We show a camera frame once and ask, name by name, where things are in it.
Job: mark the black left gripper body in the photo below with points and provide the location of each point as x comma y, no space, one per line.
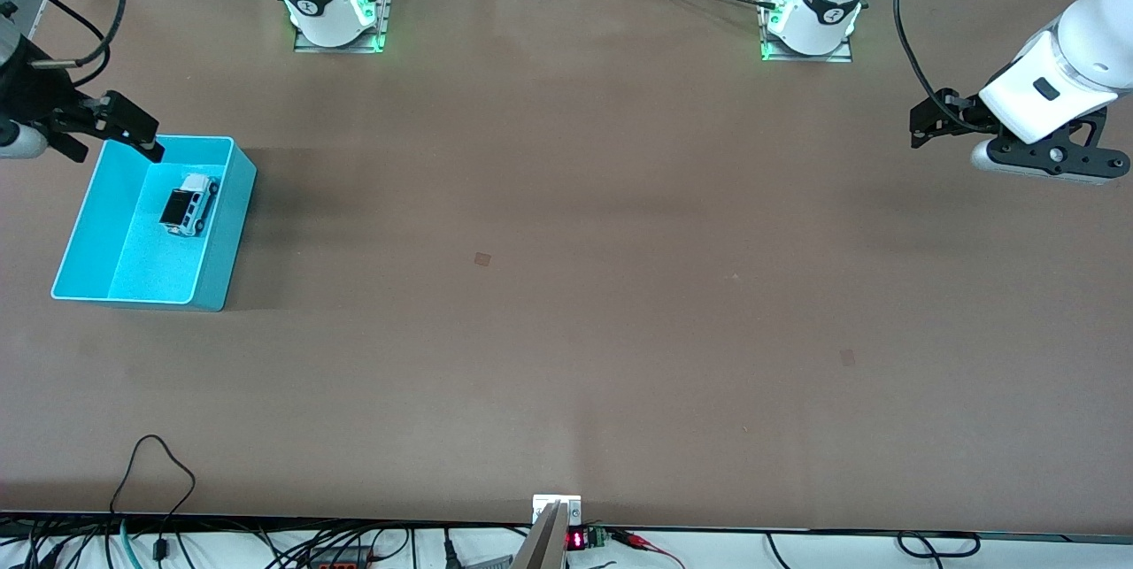
963,116

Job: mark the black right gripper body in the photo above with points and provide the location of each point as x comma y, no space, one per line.
26,91

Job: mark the white toy car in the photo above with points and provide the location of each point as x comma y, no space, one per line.
181,208

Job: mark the teal plastic bin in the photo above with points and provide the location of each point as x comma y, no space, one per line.
133,272

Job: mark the red LED display module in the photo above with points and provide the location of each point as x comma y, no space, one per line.
577,540

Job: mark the grey aluminium bar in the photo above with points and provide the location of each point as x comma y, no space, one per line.
540,547

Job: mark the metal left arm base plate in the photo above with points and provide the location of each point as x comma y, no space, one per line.
810,57

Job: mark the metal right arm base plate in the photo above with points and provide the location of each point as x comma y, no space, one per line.
341,48

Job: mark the white metal bracket plate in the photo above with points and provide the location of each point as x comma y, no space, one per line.
544,503

